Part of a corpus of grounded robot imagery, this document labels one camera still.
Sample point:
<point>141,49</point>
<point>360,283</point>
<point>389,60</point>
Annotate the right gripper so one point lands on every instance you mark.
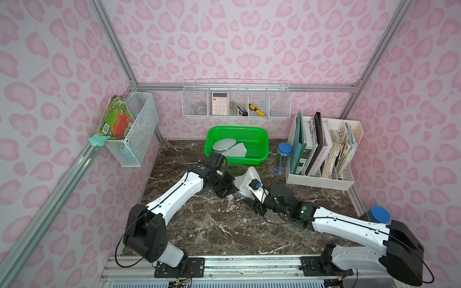
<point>254,203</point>

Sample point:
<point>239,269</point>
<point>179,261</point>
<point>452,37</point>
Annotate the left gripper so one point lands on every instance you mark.
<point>223,183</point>

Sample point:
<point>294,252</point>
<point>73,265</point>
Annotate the white mesh laundry bag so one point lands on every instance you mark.
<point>246,183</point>

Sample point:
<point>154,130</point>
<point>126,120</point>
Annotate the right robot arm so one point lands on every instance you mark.
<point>392,247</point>

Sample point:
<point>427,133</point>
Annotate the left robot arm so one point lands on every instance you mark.
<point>145,232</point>

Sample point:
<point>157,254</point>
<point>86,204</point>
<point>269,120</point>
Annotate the white mesh bag in basket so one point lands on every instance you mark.
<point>230,148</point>

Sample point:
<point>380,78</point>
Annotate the pencil tube blue lid standing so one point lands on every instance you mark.
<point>284,150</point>

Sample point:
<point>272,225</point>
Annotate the green plastic basket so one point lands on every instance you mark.
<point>255,140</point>

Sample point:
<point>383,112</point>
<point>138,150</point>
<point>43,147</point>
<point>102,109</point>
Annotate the metal clips in shelf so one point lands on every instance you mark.
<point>237,111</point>

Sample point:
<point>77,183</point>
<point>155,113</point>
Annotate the round metal tin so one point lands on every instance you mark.
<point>200,110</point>

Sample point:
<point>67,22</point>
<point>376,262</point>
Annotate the yellow black utility knife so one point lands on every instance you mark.
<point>256,110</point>

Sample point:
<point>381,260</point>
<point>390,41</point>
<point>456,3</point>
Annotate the white file organizer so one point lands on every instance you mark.
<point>300,177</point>

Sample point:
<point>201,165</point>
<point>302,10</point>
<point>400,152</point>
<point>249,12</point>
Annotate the white calculator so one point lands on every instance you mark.
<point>220,103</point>

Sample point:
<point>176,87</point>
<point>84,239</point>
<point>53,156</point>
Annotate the white book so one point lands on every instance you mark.
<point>326,147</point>

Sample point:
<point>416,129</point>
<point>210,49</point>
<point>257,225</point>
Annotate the black binder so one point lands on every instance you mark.
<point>311,170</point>

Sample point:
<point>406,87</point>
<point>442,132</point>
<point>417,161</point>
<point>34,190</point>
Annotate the beige papers in organizer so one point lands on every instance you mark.
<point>341,154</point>

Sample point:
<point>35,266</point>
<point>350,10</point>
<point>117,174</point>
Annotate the pencil tube blue lid lying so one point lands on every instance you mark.
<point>376,214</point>

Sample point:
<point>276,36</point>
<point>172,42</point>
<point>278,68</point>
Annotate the green red booklet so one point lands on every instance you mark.
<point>117,120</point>

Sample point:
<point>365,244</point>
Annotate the mint green star hook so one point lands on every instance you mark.
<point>98,140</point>

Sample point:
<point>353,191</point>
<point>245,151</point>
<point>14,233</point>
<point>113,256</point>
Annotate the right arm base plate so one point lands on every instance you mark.
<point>313,266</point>

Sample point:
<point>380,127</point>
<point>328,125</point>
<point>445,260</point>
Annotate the white wire shelf back wall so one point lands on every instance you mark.
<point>272,97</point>

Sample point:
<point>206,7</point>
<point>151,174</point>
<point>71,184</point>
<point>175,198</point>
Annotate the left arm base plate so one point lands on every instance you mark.
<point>189,267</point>

